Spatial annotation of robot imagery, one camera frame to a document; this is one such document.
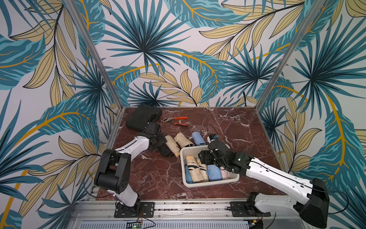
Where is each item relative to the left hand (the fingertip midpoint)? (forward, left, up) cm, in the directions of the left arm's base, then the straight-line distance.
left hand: (160, 143), depth 93 cm
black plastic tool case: (+20, +19, 0) cm, 27 cm away
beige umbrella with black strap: (-20, -22, +2) cm, 29 cm away
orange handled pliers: (+23, -3, -3) cm, 24 cm away
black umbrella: (-3, -3, -1) cm, 4 cm away
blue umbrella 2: (-23, -19, 0) cm, 29 cm away
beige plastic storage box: (-5, -22, +1) cm, 23 cm away
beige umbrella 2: (0, -8, -2) cm, 8 cm away
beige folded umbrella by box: (+3, -14, 0) cm, 14 cm away
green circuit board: (-43, +9, -7) cm, 44 cm away
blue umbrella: (-19, -32, +3) cm, 38 cm away
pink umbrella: (-20, -39, +1) cm, 43 cm away
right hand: (-12, -26, +11) cm, 30 cm away
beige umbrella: (-16, -26, 0) cm, 31 cm away
